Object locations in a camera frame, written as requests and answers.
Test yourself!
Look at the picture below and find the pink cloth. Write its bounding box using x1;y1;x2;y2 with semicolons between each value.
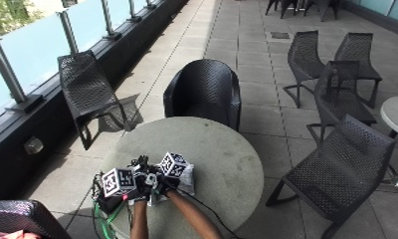
0;230;43;239

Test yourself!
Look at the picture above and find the group of black chairs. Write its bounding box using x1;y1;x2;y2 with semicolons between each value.
264;0;342;23

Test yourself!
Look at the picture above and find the dark floor drain cover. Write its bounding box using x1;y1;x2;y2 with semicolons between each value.
269;31;292;40

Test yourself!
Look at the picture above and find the white patterned cloth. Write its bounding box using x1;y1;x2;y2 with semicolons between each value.
147;163;197;207

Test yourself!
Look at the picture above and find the black box on left wrist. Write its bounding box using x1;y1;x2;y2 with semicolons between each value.
95;192;131;215

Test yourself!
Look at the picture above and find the white marker cube, glove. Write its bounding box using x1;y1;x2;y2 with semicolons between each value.
102;167;139;198
158;151;191;179

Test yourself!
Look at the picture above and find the black cable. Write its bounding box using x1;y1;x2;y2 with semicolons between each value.
178;188;243;239

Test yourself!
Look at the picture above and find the green cable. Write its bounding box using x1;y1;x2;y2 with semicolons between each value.
92;200;128;239

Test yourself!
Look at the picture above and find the black wicker chair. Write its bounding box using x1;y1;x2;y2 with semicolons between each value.
0;199;74;239

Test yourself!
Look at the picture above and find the frosted glass railing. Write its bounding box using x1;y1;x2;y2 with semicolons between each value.
0;0;166;125

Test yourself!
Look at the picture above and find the white marker cube, right glove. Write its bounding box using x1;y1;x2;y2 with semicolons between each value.
158;151;191;179

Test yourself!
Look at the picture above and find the grey wall lamp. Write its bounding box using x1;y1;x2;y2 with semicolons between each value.
23;135;46;156

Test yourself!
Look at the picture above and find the person's left hand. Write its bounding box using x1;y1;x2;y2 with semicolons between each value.
130;154;160;203

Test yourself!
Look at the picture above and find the person's right hand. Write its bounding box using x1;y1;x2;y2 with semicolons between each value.
154;164;184;199

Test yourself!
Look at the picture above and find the white marker cube, left glove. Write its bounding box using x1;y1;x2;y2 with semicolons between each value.
102;167;139;198

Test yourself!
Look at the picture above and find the black mesh chair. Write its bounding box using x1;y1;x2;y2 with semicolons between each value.
305;60;380;144
281;30;328;110
333;31;385;110
57;49;143;151
264;114;398;239

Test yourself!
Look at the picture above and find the black wicker armchair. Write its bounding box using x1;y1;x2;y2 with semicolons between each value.
163;58;243;132

